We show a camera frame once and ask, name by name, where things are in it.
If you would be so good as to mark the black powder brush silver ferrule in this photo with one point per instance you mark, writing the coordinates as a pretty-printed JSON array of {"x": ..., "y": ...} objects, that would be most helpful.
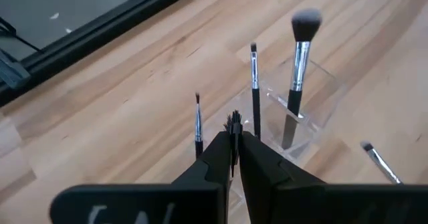
[{"x": 305, "y": 25}]

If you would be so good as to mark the black table edge frame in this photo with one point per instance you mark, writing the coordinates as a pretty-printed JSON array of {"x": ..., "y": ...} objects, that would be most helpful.
[{"x": 100, "y": 38}]

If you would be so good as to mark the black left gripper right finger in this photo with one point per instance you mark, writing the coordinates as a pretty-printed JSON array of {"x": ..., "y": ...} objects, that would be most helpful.
[{"x": 301, "y": 204}]

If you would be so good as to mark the thin black makeup brush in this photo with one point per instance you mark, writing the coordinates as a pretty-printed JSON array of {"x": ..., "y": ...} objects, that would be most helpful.
[{"x": 255, "y": 100}]

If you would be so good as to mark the clear acrylic brush organizer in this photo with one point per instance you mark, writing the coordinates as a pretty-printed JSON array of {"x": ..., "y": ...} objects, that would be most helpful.
[{"x": 317, "y": 117}]

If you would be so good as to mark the grey bracket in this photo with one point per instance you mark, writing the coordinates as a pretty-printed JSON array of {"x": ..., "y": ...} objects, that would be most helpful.
[{"x": 13, "y": 72}]

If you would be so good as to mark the black brow comb brush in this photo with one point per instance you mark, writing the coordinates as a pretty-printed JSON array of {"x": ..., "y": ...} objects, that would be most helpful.
[{"x": 236, "y": 123}]

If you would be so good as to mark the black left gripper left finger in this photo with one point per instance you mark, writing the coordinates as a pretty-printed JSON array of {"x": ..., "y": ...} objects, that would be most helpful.
[{"x": 200, "y": 204}]

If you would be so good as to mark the small black makeup brush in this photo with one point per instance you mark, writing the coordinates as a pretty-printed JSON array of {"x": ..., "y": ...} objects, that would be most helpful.
[{"x": 198, "y": 130}]

